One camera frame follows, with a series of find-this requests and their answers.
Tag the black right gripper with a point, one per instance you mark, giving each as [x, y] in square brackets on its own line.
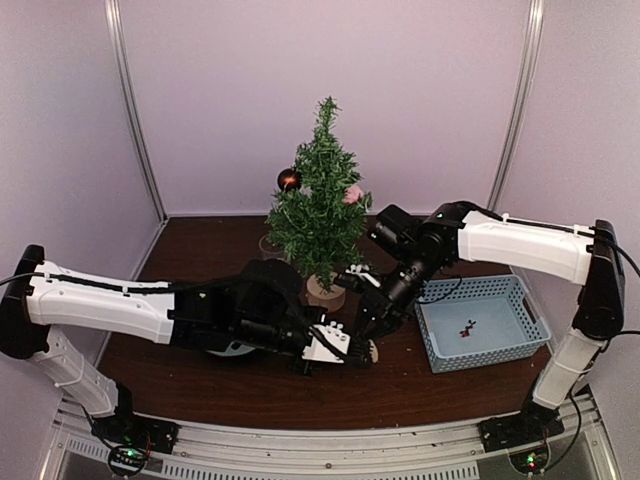
[386, 314]

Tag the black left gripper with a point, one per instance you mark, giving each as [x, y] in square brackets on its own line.
[307, 369]

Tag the blue plastic basket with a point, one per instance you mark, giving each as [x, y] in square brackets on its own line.
[506, 327]

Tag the small green christmas tree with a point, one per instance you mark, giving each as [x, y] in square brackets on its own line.
[316, 230]

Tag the pink pompom ornament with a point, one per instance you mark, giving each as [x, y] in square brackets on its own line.
[353, 194]

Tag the dark red bauble ornament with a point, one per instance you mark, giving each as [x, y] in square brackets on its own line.
[289, 179]

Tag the beige burlap bow ornament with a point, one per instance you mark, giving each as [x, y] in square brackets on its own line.
[373, 351]

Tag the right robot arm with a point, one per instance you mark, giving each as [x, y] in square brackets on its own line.
[587, 257]

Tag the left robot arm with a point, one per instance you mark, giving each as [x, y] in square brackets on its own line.
[258, 308]

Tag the dark berry twig ornament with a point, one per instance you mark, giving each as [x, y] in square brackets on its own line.
[466, 331]

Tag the light green floral plate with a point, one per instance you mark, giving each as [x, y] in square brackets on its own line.
[231, 353]

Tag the clear drinking glass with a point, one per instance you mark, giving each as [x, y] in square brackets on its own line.
[268, 250]

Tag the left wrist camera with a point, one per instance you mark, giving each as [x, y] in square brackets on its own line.
[329, 344]

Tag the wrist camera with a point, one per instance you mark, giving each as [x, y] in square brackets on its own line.
[329, 344]
[358, 278]

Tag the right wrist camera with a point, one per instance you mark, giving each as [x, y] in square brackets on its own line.
[358, 278]

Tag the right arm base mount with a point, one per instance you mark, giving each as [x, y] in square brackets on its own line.
[525, 436]

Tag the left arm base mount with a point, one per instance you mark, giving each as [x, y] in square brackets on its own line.
[131, 438]

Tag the front aluminium rail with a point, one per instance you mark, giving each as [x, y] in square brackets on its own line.
[452, 450]

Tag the right aluminium frame post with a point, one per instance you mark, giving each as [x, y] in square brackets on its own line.
[528, 64]

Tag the aluminium frame post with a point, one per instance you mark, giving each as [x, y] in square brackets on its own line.
[528, 64]
[116, 32]

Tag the left aluminium frame post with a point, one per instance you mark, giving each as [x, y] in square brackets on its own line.
[116, 32]

